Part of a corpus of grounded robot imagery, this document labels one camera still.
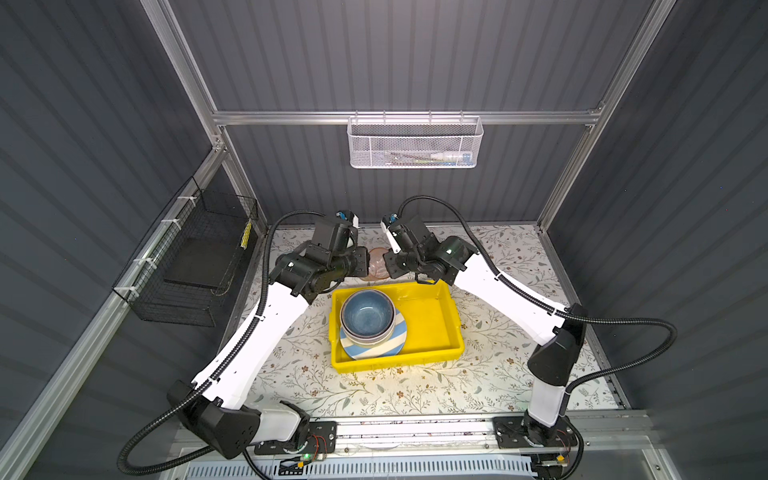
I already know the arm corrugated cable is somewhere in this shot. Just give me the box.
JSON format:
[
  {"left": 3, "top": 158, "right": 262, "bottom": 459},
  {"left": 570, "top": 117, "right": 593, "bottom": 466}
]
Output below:
[
  {"left": 395, "top": 194, "right": 679, "bottom": 394},
  {"left": 116, "top": 209, "right": 325, "bottom": 477}
]

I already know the pen in white basket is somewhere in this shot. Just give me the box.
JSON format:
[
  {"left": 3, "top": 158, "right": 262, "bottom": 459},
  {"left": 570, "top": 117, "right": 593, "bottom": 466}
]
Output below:
[{"left": 389, "top": 151, "right": 475, "bottom": 167}]

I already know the black wire wall basket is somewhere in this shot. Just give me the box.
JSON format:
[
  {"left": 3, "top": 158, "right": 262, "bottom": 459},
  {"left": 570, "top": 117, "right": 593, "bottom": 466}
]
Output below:
[{"left": 113, "top": 182, "right": 260, "bottom": 328}]

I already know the pink ceramic bowl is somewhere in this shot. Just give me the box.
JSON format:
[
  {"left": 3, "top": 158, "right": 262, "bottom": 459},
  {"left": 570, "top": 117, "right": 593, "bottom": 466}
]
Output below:
[{"left": 340, "top": 293, "right": 398, "bottom": 348}]

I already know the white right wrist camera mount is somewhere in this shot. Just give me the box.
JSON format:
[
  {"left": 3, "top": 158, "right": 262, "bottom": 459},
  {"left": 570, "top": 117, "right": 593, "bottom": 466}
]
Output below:
[{"left": 380, "top": 214, "right": 401, "bottom": 254}]

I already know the pink plastic cup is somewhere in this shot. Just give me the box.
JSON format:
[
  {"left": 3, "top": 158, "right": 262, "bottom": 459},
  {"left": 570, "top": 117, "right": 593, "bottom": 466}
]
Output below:
[{"left": 366, "top": 247, "right": 390, "bottom": 281}]

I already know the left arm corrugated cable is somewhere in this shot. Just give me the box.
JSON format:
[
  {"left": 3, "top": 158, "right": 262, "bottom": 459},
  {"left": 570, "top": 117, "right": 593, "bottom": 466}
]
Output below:
[{"left": 116, "top": 209, "right": 325, "bottom": 477}]

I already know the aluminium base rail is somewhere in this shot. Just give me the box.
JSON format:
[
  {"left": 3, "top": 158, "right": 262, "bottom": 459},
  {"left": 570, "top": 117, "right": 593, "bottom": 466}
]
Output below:
[{"left": 173, "top": 410, "right": 652, "bottom": 460}]

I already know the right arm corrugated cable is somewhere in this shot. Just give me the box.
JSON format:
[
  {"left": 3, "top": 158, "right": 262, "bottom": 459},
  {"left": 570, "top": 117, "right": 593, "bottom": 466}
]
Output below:
[{"left": 395, "top": 194, "right": 679, "bottom": 394}]

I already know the white vented cable duct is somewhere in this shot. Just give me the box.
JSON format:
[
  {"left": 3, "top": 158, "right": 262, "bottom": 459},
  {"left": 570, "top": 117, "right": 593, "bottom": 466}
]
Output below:
[{"left": 182, "top": 454, "right": 538, "bottom": 479}]

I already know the white wire mesh basket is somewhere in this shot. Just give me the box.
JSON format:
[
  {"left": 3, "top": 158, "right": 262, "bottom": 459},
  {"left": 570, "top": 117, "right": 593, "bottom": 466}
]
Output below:
[{"left": 346, "top": 112, "right": 484, "bottom": 170}]

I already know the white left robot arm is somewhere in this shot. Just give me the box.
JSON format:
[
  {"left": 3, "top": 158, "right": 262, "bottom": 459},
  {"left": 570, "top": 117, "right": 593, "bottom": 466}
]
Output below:
[{"left": 168, "top": 210, "right": 370, "bottom": 459}]

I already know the yellow plastic bin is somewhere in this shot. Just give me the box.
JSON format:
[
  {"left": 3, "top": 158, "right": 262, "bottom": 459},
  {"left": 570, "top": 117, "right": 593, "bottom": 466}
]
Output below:
[{"left": 329, "top": 282, "right": 465, "bottom": 374}]

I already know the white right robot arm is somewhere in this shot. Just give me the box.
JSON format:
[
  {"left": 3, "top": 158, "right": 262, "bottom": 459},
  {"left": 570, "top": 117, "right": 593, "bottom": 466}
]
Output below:
[{"left": 381, "top": 214, "right": 584, "bottom": 446}]

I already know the blue glazed ceramic bowl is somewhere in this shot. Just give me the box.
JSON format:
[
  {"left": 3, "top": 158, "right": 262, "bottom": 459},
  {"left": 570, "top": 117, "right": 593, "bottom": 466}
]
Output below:
[{"left": 340, "top": 289, "right": 397, "bottom": 338}]

